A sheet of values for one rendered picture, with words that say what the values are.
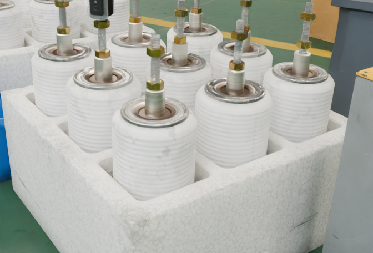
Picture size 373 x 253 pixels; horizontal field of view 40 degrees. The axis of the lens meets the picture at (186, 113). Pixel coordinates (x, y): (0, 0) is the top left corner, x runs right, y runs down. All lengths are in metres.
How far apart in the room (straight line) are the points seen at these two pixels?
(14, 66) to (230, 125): 0.52
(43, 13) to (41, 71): 0.32
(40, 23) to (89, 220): 0.53
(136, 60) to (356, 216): 0.38
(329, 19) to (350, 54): 0.76
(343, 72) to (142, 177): 0.56
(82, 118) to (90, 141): 0.03
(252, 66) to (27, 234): 0.41
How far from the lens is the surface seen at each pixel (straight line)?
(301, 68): 0.70
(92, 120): 0.64
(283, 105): 0.69
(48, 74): 0.73
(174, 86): 0.69
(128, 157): 0.56
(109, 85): 0.64
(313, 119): 0.70
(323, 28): 1.77
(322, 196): 0.74
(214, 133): 0.62
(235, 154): 0.62
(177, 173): 0.56
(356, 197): 0.61
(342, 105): 1.04
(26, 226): 0.83
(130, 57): 0.78
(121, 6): 1.10
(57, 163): 0.66
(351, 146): 0.59
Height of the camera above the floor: 0.50
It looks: 26 degrees down
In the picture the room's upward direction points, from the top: 2 degrees clockwise
